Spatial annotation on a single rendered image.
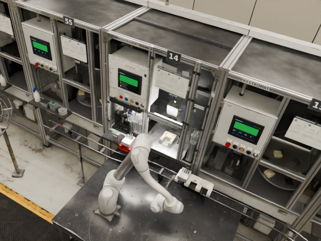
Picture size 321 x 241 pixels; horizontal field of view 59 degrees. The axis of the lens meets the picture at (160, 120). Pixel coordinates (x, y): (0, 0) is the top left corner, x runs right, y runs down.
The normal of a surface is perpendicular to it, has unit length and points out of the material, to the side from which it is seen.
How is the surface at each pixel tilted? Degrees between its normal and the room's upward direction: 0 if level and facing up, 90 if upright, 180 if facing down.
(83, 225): 0
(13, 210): 0
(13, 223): 0
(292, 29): 90
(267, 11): 90
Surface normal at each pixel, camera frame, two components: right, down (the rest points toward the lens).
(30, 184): 0.10, -0.76
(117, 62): -0.46, 0.54
